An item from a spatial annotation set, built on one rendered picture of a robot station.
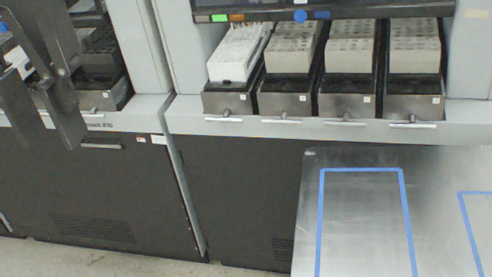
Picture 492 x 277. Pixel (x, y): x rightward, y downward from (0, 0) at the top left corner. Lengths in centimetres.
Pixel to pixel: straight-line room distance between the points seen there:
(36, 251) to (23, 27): 183
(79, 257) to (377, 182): 146
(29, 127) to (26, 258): 173
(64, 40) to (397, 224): 58
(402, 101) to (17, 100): 86
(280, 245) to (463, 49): 81
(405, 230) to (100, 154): 102
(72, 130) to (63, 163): 120
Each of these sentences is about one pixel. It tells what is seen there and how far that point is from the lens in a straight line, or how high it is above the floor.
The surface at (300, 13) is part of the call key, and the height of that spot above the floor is 99.
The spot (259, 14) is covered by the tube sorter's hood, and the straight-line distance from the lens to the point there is 113.
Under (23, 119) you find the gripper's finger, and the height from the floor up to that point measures 119.
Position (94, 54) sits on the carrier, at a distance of 140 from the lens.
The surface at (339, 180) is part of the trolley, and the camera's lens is 86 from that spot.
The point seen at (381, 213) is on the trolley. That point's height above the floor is 82.
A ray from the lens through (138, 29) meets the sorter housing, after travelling 130.
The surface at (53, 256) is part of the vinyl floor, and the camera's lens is 213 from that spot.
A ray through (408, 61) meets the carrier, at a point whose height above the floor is 85.
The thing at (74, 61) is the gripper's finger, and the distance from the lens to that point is 40.
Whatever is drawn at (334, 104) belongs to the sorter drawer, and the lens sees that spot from 114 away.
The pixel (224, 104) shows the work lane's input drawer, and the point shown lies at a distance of 121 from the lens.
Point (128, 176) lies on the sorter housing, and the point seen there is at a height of 49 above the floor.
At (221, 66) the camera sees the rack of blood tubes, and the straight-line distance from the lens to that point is 119.
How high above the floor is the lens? 140
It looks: 36 degrees down
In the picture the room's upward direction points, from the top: 10 degrees counter-clockwise
